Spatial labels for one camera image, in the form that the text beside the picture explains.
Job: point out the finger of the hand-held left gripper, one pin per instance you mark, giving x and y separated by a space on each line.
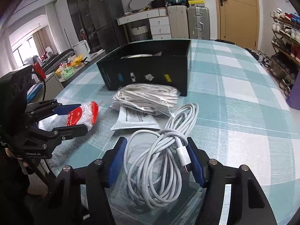
70 109
70 130

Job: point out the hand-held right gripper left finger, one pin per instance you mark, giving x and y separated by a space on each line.
117 161

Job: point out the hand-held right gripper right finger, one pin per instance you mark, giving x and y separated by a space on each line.
195 164

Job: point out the red balloon glue packet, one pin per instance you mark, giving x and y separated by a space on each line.
90 112

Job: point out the black cardboard box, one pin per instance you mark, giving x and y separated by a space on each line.
150 77

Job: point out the grey side table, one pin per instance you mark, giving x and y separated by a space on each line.
54 85

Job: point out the green packaged item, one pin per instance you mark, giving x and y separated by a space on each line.
67 72

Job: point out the white paper packet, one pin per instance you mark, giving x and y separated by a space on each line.
131 121

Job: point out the yellow plastic bag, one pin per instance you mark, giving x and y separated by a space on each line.
76 61

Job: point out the window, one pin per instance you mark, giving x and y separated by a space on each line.
21 44

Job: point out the red clothes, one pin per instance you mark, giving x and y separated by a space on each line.
46 54

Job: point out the beige curtain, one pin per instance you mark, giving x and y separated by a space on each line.
39 43

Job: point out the white appliance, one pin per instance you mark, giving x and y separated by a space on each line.
81 47

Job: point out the grey refrigerator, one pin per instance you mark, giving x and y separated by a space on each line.
106 21

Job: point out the dark glass cabinet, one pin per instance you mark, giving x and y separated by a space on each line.
78 11

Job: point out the white wicker basket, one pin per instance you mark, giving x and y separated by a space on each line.
140 34

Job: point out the purple bag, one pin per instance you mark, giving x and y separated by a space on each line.
294 93

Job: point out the white desk with drawers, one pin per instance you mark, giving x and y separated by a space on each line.
160 25

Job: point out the dark shoes on floor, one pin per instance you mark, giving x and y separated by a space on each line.
223 41

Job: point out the black storage case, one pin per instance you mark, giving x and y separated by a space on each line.
158 4

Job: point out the beige suitcase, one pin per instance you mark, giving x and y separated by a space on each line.
177 22

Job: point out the silver suitcase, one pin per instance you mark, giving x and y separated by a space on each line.
198 23

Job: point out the wooden shoe rack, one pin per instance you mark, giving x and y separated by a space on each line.
276 44

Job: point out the tan wooden door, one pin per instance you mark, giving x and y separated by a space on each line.
239 16

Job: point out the shoe rack with shoes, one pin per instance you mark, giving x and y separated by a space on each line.
287 35

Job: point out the blue bag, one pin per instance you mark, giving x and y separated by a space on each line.
295 20

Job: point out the black padded frame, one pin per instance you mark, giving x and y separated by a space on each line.
57 58

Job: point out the grey oval frame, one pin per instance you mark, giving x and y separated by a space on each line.
132 1

